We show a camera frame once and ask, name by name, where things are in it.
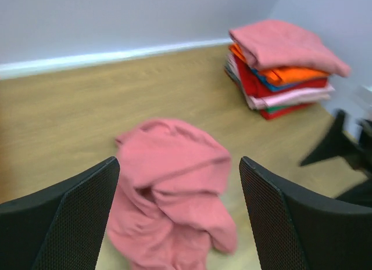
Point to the folded bottom red shirt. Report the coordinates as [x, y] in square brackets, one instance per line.
[270, 116]

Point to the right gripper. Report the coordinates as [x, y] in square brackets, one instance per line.
[336, 143]

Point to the folded light pink shirt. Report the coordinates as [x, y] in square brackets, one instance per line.
[294, 97]

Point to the pink t-shirt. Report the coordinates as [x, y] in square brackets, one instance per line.
[167, 212]

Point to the folded red shirt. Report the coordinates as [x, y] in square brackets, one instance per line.
[270, 116]
[259, 88]

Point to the folded pink shirt on stack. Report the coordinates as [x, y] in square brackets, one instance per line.
[273, 43]

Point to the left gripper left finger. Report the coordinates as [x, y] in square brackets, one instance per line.
[61, 226]

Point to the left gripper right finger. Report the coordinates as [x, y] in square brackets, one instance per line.
[296, 228]

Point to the folded green shirt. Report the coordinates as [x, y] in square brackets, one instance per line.
[275, 109]

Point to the folded blue shirt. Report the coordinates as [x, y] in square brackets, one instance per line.
[276, 85]

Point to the folded orange shirt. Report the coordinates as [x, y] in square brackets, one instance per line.
[283, 75]

